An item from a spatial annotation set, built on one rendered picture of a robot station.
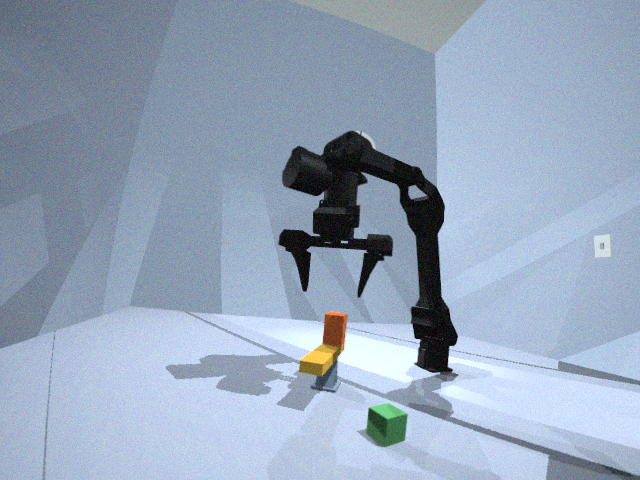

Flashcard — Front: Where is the green cube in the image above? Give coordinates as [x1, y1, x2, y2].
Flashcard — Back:
[366, 403, 408, 447]

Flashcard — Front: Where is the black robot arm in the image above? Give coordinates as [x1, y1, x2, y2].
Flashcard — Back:
[282, 131, 458, 373]

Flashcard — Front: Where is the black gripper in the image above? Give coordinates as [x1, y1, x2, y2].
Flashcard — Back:
[278, 198, 393, 297]

